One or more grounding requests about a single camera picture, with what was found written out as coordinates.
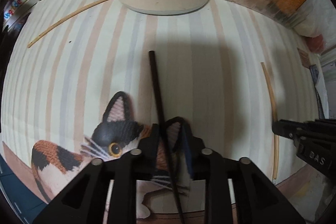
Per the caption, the thin pale chopstick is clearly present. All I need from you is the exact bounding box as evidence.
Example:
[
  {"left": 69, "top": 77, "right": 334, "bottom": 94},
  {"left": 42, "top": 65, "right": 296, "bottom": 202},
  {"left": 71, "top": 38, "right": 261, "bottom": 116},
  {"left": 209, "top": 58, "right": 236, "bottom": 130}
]
[
  {"left": 28, "top": 0, "right": 117, "bottom": 48},
  {"left": 260, "top": 62, "right": 279, "bottom": 180}
]

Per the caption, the white powder bag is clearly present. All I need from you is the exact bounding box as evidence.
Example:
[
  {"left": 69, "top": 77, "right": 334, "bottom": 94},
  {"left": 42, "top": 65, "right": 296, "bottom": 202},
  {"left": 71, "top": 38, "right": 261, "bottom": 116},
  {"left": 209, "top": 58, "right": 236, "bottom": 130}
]
[{"left": 295, "top": 13, "right": 325, "bottom": 38}]

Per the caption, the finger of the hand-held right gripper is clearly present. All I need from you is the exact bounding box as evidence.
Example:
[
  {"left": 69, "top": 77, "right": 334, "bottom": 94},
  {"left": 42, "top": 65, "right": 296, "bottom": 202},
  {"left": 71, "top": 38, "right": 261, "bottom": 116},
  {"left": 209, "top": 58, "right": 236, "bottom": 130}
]
[{"left": 272, "top": 118, "right": 336, "bottom": 141}]

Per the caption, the black chopstick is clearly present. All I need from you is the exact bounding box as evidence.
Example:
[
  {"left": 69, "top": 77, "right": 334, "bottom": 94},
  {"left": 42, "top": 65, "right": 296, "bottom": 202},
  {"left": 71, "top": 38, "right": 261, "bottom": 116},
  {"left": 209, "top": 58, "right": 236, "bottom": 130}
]
[{"left": 148, "top": 50, "right": 185, "bottom": 223}]

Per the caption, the clear plastic bag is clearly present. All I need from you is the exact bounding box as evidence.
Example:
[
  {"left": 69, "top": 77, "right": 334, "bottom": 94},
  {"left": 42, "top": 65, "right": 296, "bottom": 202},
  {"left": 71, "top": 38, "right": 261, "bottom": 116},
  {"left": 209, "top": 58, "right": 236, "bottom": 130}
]
[{"left": 294, "top": 0, "right": 336, "bottom": 56}]

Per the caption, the cat print striped mat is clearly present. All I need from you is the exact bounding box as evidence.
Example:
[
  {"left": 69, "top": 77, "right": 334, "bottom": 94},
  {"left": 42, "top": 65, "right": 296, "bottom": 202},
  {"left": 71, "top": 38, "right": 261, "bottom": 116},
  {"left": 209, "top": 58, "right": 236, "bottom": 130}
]
[{"left": 1, "top": 0, "right": 328, "bottom": 224}]

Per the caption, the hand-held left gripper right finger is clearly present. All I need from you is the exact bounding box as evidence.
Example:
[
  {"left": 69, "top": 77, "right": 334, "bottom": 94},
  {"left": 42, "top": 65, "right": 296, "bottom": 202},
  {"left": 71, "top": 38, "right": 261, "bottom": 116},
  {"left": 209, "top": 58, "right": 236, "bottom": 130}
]
[{"left": 181, "top": 123, "right": 306, "bottom": 224}]

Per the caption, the red tomato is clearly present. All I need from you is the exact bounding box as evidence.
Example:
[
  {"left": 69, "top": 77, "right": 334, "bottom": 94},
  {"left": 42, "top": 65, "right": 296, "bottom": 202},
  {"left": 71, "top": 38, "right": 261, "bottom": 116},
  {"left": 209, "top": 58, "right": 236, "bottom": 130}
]
[{"left": 306, "top": 34, "right": 326, "bottom": 53}]

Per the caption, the small brown card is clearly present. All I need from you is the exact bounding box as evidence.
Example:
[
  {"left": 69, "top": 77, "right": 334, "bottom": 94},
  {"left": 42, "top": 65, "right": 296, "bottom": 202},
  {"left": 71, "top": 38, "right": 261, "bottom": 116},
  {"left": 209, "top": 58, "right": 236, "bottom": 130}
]
[{"left": 297, "top": 48, "right": 312, "bottom": 67}]

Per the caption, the blue kitchen cabinet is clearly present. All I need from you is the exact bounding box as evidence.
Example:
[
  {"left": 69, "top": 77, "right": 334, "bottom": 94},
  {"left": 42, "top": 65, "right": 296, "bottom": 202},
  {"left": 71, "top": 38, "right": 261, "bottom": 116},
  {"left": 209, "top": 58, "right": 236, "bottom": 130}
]
[{"left": 0, "top": 156, "right": 48, "bottom": 224}]

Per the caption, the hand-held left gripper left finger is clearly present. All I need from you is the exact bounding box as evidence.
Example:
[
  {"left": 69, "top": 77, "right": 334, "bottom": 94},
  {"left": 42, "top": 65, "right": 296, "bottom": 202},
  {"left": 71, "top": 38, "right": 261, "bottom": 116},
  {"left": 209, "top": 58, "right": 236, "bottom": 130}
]
[{"left": 33, "top": 123, "right": 160, "bottom": 224}]

